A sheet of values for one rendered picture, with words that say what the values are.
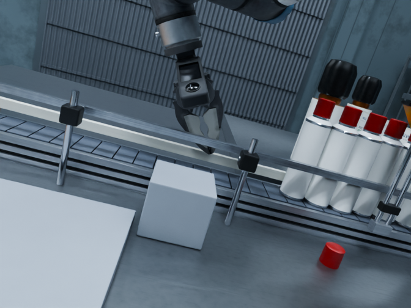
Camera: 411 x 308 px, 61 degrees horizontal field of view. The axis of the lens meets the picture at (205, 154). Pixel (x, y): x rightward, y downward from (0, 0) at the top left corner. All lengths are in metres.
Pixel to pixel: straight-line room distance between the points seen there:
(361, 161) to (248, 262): 0.31
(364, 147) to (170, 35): 0.41
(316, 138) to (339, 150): 0.05
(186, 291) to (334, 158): 0.39
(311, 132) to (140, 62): 3.55
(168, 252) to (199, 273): 0.05
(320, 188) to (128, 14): 3.60
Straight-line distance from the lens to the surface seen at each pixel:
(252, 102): 4.41
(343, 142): 0.70
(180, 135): 0.63
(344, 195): 0.75
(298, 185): 0.71
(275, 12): 0.66
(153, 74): 4.15
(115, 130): 0.72
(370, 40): 5.04
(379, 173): 0.77
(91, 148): 0.69
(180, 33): 0.64
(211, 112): 0.66
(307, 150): 0.70
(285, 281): 0.56
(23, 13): 4.34
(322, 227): 0.73
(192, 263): 0.51
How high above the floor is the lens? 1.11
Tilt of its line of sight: 16 degrees down
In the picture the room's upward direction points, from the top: 16 degrees clockwise
